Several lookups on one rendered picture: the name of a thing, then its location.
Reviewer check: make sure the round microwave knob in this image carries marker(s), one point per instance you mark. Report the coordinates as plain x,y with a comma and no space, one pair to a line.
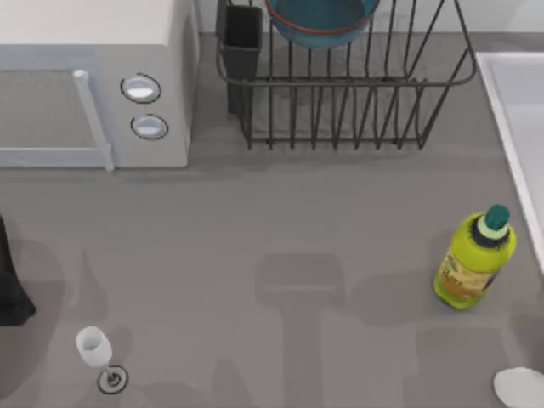
149,126
140,88

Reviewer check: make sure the black cutlery holder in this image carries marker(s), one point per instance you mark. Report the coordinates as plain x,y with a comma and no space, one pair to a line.
242,51

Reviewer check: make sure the pale microwave oven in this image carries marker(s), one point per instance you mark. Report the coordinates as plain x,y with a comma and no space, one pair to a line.
170,64

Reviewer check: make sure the blue bowl with red rim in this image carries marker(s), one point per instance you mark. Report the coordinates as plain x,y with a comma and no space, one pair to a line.
319,25

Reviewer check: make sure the green bottle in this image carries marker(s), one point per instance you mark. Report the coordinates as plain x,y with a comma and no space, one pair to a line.
472,263

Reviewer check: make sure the clear wine glass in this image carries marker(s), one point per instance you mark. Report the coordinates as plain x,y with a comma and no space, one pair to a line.
95,348

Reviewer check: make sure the white sink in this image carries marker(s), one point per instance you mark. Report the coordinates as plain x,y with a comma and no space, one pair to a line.
520,127

